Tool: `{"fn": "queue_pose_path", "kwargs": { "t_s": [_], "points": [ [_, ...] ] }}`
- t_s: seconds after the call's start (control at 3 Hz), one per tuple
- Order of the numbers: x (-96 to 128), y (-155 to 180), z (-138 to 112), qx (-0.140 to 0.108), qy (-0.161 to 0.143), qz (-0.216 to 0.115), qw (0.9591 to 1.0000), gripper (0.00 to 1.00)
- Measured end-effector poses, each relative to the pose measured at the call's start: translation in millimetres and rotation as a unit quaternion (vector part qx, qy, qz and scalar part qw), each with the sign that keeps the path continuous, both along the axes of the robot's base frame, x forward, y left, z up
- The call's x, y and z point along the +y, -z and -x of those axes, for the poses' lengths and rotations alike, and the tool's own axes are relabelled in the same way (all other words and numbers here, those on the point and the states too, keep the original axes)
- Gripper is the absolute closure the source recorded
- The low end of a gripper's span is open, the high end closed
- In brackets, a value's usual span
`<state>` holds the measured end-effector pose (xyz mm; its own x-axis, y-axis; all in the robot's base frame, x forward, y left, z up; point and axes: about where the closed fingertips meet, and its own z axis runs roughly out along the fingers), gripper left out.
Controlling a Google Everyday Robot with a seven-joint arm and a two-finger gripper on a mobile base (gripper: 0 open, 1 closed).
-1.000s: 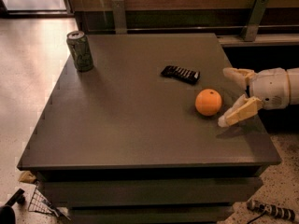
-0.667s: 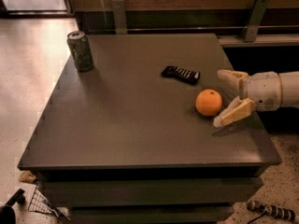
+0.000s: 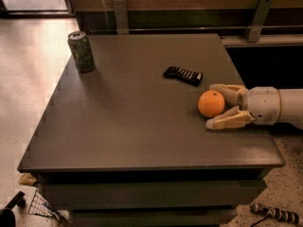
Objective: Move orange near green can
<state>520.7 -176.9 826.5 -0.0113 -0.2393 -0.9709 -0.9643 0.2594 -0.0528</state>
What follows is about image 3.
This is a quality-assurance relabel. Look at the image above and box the orange fruit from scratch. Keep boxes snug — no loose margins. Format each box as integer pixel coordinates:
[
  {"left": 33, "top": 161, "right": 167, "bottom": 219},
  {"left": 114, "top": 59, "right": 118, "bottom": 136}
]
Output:
[{"left": 198, "top": 90, "right": 225, "bottom": 117}]

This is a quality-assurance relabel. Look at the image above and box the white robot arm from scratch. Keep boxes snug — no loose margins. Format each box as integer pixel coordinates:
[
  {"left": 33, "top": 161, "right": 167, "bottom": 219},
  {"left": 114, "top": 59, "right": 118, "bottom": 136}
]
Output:
[{"left": 205, "top": 84, "right": 303, "bottom": 130}]

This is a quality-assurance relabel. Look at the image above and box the metal wall bracket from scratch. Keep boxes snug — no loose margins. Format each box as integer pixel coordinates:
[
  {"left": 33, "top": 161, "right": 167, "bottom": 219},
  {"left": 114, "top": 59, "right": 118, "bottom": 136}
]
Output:
[
  {"left": 114, "top": 0, "right": 129, "bottom": 35},
  {"left": 244, "top": 0, "right": 274, "bottom": 43}
]

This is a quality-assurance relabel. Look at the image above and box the black object on floor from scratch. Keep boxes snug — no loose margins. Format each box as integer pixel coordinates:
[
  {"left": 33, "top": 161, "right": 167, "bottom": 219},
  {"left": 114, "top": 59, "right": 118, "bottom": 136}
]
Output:
[{"left": 0, "top": 191, "right": 26, "bottom": 227}]

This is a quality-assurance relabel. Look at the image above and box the black snack bar wrapper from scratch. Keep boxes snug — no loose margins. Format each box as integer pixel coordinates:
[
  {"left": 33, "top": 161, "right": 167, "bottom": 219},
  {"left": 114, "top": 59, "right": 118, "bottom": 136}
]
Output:
[{"left": 163, "top": 66, "right": 203, "bottom": 86}]

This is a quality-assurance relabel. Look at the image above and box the yellow paper scrap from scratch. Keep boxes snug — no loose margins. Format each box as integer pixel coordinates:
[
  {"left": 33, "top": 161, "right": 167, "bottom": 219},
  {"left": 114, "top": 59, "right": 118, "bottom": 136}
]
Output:
[{"left": 18, "top": 173, "right": 37, "bottom": 186}]

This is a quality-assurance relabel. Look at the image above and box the grey drawer cabinet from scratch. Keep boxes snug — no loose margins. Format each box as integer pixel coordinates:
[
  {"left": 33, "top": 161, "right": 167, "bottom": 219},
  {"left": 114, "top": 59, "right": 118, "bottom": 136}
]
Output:
[{"left": 19, "top": 34, "right": 284, "bottom": 227}]

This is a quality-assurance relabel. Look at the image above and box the power strip on floor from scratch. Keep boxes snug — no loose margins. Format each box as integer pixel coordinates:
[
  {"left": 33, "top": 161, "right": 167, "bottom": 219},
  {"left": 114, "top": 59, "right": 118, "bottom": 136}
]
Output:
[{"left": 250, "top": 202, "right": 303, "bottom": 225}]

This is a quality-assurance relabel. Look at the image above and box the right metal wall bracket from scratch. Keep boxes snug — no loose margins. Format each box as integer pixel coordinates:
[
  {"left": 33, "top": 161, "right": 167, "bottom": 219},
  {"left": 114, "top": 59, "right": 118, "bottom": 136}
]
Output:
[{"left": 244, "top": 0, "right": 274, "bottom": 43}]

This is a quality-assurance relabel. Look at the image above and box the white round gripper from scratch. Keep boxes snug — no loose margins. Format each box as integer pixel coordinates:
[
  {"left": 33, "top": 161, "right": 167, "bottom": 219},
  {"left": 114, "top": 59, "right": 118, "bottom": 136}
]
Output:
[{"left": 205, "top": 84, "right": 281, "bottom": 131}]

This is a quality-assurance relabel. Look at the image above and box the green soda can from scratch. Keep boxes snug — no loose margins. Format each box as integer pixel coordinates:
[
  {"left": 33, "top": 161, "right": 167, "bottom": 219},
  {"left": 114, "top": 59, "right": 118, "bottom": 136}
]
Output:
[{"left": 67, "top": 31, "right": 95, "bottom": 73}]

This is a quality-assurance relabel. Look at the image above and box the wire mesh basket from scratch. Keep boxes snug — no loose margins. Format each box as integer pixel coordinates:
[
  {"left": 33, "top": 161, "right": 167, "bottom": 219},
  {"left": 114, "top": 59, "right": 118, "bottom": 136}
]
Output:
[{"left": 28, "top": 189, "right": 71, "bottom": 223}]

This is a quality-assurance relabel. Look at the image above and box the left metal wall bracket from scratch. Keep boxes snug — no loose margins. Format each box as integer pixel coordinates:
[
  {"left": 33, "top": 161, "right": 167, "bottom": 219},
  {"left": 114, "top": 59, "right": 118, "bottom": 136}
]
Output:
[{"left": 114, "top": 0, "right": 129, "bottom": 35}]

